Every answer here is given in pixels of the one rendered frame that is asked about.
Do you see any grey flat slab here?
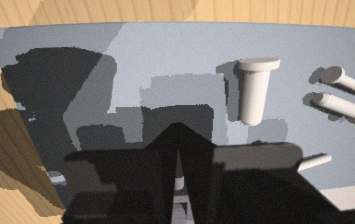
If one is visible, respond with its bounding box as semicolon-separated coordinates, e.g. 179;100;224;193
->
0;21;355;209

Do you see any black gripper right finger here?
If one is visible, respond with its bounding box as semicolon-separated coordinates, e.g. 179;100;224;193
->
177;123;303;224

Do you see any dark grey u-shaped fork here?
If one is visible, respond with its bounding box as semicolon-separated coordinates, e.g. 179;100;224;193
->
173;150;193;220

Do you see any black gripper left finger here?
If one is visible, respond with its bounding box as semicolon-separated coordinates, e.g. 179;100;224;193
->
61;123;178;224

